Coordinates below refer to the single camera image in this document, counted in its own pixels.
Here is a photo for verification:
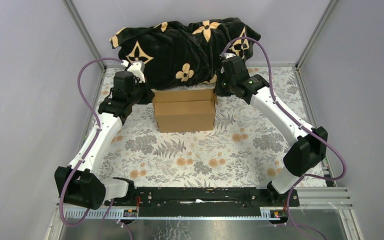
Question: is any brown cardboard box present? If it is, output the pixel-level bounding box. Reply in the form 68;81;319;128
152;88;218;133

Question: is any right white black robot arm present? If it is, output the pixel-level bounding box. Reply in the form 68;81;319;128
214;53;328;206

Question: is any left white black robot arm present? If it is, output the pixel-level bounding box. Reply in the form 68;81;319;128
54;70;154;210

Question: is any black blanket with tan flowers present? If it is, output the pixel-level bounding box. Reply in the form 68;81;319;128
109;17;262;90

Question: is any floral patterned table mat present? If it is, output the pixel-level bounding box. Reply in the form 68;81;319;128
74;66;328;188

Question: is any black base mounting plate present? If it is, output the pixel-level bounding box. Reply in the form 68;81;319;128
113;187;300;218

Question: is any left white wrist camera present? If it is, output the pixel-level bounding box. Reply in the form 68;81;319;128
127;60;146;83

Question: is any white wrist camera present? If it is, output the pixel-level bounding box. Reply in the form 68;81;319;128
220;52;237;61
127;60;146;83

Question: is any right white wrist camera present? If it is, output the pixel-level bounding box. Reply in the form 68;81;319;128
220;52;237;61

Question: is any aluminium frame rail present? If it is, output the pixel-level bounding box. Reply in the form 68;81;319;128
57;186;352;221

